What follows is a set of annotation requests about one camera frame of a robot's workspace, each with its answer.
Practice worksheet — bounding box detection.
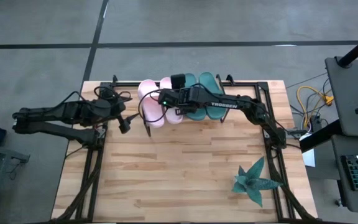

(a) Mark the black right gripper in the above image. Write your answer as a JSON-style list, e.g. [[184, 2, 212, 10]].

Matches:
[[158, 73, 198, 115]]

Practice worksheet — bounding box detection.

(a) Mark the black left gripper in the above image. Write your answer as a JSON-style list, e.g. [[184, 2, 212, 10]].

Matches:
[[99, 88, 140, 134]]

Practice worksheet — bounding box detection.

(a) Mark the pink rubber slide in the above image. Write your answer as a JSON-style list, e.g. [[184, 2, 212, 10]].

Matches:
[[137, 79, 167, 129], [159, 77, 185, 124]]

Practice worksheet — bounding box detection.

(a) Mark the green rubber slide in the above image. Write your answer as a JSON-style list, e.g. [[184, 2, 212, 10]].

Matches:
[[198, 72, 226, 121], [183, 73, 208, 121]]

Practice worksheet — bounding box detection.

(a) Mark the wooden shelf with black legs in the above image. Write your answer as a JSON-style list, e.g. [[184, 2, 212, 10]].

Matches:
[[137, 73, 230, 138]]

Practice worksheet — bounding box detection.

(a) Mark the green artificial plant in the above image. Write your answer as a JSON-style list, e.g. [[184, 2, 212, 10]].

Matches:
[[231, 157, 284, 208]]

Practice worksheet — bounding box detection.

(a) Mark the grey power strip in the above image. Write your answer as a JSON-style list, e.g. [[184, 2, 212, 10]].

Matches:
[[286, 128, 308, 138]]

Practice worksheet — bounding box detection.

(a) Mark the grey metal stand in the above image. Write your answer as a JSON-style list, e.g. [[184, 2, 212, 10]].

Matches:
[[0, 141, 30, 224]]

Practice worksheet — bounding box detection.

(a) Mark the white paper sheet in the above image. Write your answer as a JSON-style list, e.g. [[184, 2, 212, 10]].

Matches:
[[301, 148, 316, 168]]

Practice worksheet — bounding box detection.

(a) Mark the black diagonal bar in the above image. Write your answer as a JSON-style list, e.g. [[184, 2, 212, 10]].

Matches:
[[298, 119, 343, 153]]

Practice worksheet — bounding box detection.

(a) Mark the grey desk with pole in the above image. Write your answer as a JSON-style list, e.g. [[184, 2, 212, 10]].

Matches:
[[324, 55, 358, 139]]

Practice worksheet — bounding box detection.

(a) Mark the black pole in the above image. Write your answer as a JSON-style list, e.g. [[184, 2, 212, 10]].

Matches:
[[336, 27, 358, 68]]

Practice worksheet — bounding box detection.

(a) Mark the grey desk with keyboard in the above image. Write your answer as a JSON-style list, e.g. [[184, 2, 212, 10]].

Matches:
[[331, 135, 358, 215]]

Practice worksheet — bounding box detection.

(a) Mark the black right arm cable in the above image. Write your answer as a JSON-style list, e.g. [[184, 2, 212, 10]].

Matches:
[[137, 88, 169, 124]]

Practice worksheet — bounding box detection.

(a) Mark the black aluminium table frame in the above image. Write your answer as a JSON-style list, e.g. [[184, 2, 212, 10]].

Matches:
[[50, 74, 319, 224]]

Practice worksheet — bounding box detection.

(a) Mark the yellow cable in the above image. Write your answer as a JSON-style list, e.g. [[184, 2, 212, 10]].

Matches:
[[296, 86, 334, 123]]

